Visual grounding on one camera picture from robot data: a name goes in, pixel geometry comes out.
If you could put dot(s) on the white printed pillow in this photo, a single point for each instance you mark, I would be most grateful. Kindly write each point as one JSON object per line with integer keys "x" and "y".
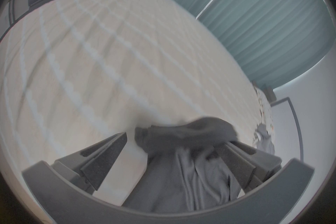
{"x": 263, "y": 110}

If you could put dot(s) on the bed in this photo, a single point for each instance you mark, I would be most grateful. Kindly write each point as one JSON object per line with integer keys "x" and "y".
{"x": 105, "y": 60}

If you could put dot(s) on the pile of clothes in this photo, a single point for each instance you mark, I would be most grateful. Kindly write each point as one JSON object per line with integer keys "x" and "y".
{"x": 265, "y": 141}

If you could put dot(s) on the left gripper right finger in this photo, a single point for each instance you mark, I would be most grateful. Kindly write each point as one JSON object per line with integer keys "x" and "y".
{"x": 257, "y": 165}

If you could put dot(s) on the grey bedside table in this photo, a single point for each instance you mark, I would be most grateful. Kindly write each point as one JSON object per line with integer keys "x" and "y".
{"x": 269, "y": 93}

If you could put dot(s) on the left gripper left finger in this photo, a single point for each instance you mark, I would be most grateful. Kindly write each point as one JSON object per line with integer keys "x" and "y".
{"x": 99, "y": 162}

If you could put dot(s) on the black T-shirt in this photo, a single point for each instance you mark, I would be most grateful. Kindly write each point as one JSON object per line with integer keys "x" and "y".
{"x": 178, "y": 170}

